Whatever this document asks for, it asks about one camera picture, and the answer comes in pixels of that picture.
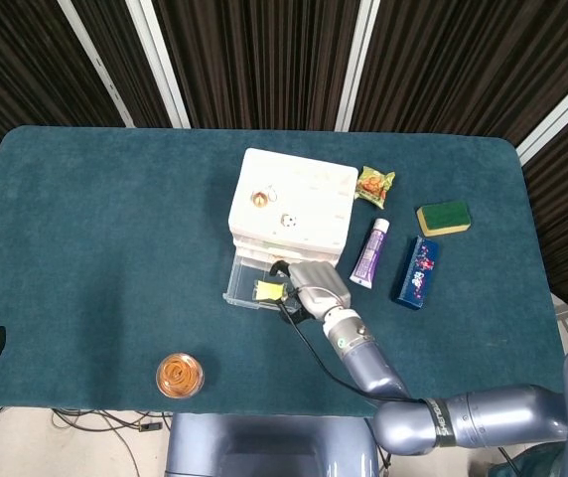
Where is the teal velvet table cloth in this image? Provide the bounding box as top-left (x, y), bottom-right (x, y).
top-left (0, 124), bottom-right (568, 423)

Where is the dark brown pleated curtain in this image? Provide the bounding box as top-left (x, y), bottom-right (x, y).
top-left (0, 0), bottom-right (568, 307)

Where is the floor cable with black plug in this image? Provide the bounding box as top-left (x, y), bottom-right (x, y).
top-left (50, 406), bottom-right (174, 477)

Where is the green yellow snack packet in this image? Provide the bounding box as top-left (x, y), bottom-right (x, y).
top-left (355, 166), bottom-right (396, 209)

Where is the gold bell charm with ring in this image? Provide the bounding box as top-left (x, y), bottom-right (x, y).
top-left (248, 184), bottom-right (279, 208)

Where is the thin white frame post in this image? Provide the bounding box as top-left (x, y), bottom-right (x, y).
top-left (57, 0), bottom-right (136, 128)

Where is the clear jar of rubber bands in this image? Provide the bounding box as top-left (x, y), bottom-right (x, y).
top-left (155, 351), bottom-right (206, 398)

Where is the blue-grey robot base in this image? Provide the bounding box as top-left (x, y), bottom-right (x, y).
top-left (164, 411), bottom-right (382, 477)

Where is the purple white toothpaste tube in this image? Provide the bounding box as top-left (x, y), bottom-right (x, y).
top-left (348, 217), bottom-right (392, 289)

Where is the yellow sticky note pad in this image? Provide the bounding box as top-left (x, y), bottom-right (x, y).
top-left (253, 279), bottom-right (286, 303)

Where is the dark blue patterned box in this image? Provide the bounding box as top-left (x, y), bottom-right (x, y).
top-left (392, 235), bottom-right (440, 310)

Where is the white plastic drawer cabinet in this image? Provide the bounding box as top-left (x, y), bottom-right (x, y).
top-left (227, 147), bottom-right (359, 267)

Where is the wide white frame post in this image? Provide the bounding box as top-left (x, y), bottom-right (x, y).
top-left (514, 59), bottom-right (568, 166)
top-left (334, 0), bottom-right (382, 132)
top-left (124, 0), bottom-right (192, 129)

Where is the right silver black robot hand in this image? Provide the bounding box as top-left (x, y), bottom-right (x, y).
top-left (269, 259), bottom-right (354, 324)

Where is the green yellow sponge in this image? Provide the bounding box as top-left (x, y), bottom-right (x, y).
top-left (415, 200), bottom-right (473, 239)

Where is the black cable of right hand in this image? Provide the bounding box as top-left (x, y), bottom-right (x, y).
top-left (276, 286), bottom-right (430, 404)

